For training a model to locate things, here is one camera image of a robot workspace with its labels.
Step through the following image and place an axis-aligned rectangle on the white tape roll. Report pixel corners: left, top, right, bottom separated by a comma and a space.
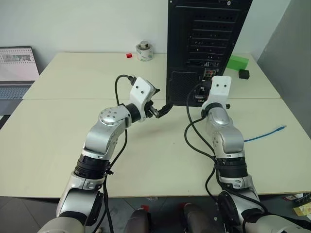
135, 44, 155, 63

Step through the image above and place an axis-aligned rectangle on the white and red card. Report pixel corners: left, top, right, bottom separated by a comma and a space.
283, 194, 304, 202

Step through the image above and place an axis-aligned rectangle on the blue ethernet cable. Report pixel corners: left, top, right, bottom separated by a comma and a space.
243, 125, 287, 142

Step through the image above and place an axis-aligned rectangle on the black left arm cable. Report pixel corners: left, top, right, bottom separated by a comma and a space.
98, 74, 137, 233

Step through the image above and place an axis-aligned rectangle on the black computer tower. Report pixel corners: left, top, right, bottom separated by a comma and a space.
166, 0, 253, 108

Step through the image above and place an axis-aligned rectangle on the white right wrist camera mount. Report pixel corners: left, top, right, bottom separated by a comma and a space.
203, 75, 231, 110

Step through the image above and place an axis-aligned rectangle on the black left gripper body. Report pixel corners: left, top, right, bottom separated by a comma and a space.
144, 82, 159, 120

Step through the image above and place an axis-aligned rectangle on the dark rounded shape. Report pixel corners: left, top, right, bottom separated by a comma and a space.
125, 209, 153, 233

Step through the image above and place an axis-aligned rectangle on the grey laptop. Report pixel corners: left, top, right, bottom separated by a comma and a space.
0, 46, 41, 117

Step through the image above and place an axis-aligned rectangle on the green box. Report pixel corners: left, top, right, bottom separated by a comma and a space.
227, 55, 250, 71

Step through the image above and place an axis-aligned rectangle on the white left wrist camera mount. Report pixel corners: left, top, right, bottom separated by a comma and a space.
129, 77, 156, 110

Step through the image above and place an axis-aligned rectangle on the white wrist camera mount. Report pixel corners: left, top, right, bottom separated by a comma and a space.
203, 75, 231, 110
129, 77, 156, 110

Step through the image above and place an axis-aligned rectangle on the yellow paper packet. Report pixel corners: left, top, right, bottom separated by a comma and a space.
293, 203, 311, 216

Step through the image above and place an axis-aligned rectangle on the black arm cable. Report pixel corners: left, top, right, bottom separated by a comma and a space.
98, 74, 137, 233
184, 83, 270, 216

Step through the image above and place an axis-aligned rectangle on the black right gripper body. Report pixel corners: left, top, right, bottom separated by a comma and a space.
193, 82, 211, 104

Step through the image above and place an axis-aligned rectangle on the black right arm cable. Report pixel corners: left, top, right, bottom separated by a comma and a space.
184, 83, 270, 216

